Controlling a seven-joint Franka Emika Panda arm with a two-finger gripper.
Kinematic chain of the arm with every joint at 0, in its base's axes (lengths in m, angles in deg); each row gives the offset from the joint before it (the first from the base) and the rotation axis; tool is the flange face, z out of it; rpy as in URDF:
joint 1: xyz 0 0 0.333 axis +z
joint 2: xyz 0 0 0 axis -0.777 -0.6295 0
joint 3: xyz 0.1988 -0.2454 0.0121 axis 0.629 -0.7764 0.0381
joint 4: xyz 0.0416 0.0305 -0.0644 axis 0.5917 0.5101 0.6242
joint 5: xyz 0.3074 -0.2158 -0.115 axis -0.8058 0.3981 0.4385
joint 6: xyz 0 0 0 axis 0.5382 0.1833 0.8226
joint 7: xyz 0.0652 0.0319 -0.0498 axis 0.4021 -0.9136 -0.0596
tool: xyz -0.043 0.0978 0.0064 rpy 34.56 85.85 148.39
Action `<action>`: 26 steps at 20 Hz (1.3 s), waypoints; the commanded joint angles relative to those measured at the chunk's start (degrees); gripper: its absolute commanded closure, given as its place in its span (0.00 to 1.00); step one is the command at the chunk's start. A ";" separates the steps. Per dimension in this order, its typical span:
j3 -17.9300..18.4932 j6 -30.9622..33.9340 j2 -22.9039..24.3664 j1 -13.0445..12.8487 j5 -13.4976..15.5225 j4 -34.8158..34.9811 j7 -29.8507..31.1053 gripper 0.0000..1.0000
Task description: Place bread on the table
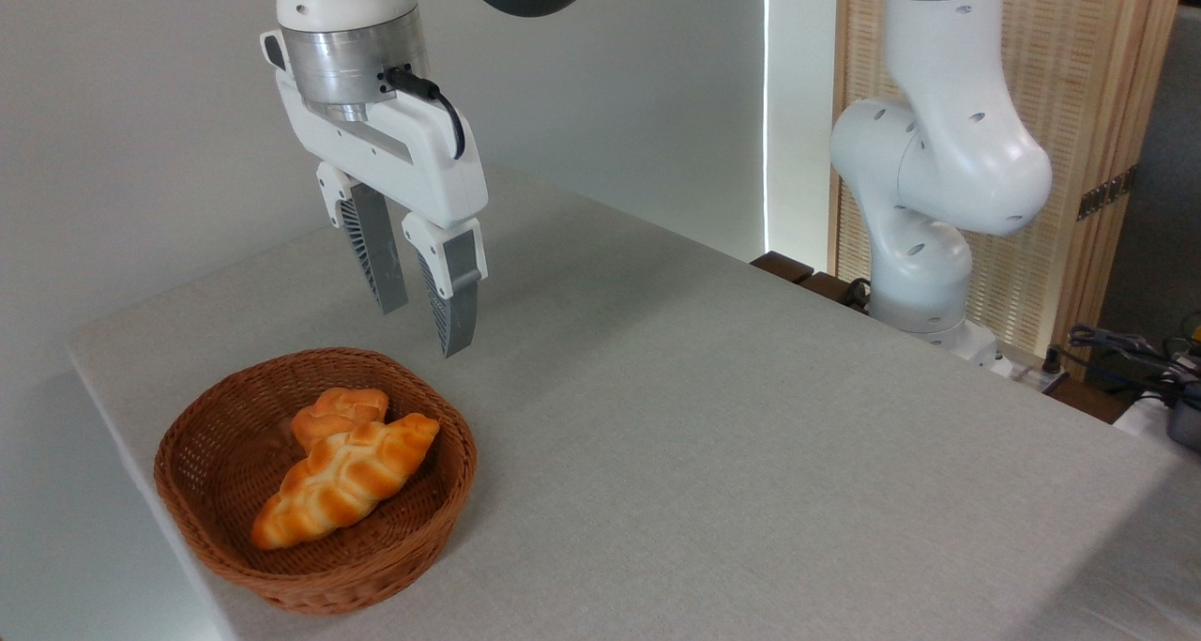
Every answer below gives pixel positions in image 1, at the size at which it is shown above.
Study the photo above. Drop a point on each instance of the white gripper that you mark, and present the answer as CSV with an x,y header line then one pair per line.
x,y
413,158

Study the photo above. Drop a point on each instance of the long braided bread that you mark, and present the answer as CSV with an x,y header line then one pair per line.
x,y
347,477

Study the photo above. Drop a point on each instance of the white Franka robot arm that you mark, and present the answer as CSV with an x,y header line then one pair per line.
x,y
938,172

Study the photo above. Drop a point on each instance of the small round bread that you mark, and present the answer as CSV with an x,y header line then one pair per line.
x,y
333,408

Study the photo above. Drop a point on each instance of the brown wicker basket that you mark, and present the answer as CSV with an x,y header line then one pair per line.
x,y
235,528

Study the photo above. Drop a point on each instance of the black plug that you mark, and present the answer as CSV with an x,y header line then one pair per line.
x,y
1053,359

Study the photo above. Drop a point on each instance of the wooden slatted screen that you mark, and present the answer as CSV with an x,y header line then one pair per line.
x,y
1079,78

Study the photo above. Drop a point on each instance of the metal screen hinge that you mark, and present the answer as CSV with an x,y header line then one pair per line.
x,y
1103,195

